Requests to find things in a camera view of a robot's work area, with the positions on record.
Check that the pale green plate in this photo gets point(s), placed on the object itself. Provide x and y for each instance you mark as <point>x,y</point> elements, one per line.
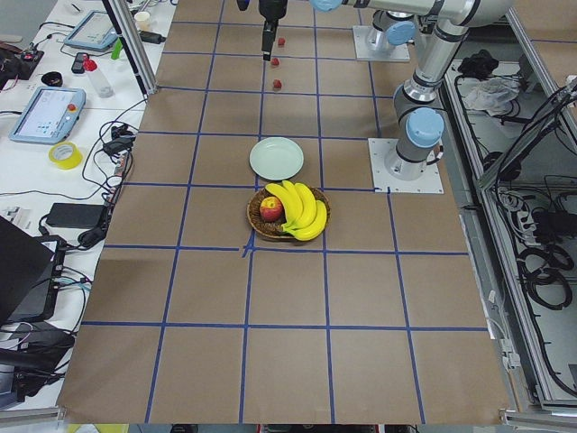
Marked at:
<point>276,158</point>

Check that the paper cup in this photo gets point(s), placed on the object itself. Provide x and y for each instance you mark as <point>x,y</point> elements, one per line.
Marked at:
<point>143,20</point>

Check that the green marker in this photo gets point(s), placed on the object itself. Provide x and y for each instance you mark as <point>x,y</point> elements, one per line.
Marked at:
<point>117,49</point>

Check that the far teach pendant tablet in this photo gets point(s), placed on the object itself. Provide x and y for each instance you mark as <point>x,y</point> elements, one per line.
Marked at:
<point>94,33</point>

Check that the teach pendant tablet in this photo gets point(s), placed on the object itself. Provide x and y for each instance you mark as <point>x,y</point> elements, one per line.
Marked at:
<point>94,33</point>
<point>49,116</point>

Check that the clear bottle red cap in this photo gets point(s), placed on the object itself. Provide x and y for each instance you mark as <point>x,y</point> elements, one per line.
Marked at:
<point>97,78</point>

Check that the red yellow apple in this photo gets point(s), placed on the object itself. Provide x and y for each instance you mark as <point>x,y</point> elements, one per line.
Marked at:
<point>271,209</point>

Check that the yellow banana bunch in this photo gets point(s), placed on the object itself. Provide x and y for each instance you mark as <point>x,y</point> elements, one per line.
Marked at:
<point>306,216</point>

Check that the woven wicker basket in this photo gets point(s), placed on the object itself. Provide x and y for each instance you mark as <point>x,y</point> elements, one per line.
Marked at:
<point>271,230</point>

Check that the black small bowl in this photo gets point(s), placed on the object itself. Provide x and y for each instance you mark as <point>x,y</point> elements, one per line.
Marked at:
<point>52,79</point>

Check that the white crumpled cloth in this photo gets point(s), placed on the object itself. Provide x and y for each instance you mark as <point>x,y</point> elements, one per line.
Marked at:
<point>494,96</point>

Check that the near teach pendant tablet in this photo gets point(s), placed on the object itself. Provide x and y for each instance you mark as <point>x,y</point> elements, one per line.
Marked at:
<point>49,116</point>

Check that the yellow tape roll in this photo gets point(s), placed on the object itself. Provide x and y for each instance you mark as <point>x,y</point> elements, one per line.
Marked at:
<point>65,155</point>

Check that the black power adapter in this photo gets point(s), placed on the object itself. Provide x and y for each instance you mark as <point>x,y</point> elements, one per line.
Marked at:
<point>69,215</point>

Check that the black laptop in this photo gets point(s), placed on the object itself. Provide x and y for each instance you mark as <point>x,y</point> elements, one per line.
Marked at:
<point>30,267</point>

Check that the aluminium frame post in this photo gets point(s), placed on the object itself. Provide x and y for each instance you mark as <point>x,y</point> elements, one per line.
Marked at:
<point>126,30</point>

